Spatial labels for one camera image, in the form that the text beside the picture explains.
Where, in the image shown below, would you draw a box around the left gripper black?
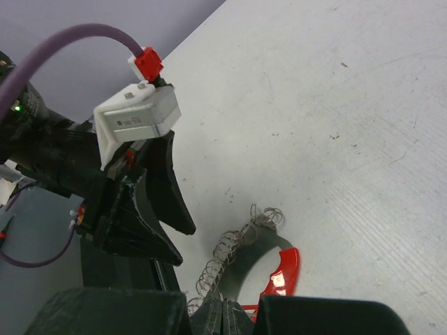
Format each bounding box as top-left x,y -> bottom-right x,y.
1,83 -> 196,266

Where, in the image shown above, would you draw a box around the metal key holder red handle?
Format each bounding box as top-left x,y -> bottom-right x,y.
188,204 -> 301,316

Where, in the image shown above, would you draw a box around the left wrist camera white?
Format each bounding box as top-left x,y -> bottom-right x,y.
93,82 -> 181,170

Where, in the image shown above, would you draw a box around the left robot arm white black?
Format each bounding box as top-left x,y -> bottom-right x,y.
1,84 -> 196,266

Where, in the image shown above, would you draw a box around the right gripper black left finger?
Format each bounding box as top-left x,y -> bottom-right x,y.
24,288 -> 224,335

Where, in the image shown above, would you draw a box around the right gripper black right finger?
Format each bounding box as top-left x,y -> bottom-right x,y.
222,295 -> 409,335

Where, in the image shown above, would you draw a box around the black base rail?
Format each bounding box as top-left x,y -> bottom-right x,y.
80,239 -> 180,291

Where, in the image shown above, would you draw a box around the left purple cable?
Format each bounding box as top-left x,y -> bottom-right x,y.
0,23 -> 165,269

